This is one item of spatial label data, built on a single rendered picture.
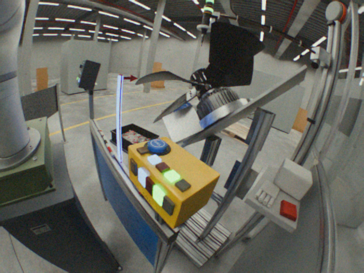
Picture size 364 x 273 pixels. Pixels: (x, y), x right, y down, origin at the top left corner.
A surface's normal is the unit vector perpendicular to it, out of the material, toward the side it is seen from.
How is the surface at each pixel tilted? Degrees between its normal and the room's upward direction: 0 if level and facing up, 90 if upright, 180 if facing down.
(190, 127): 55
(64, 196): 0
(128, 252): 0
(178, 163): 0
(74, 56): 90
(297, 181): 90
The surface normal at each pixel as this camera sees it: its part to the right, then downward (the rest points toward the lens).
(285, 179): -0.71, 0.19
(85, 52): 0.86, 0.35
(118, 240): 0.18, -0.88
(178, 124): -0.05, -0.17
